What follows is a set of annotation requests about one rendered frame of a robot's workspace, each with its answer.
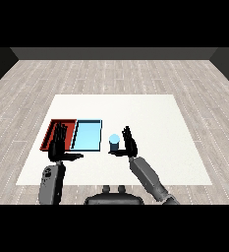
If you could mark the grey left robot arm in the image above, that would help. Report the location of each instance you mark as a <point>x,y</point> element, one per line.
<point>51,184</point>

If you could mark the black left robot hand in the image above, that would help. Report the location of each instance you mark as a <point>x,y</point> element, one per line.
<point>57,147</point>

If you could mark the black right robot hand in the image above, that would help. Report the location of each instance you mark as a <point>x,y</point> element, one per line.
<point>130,147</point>

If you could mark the red shallow open box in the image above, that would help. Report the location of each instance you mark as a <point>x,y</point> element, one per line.
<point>50,138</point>

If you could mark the dark grey robot body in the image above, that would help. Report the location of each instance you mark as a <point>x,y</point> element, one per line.
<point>114,198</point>

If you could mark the small blue can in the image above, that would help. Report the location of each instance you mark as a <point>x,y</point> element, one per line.
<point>114,143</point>

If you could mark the light blue shallow open box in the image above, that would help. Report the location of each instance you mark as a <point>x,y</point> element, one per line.
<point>86,135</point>

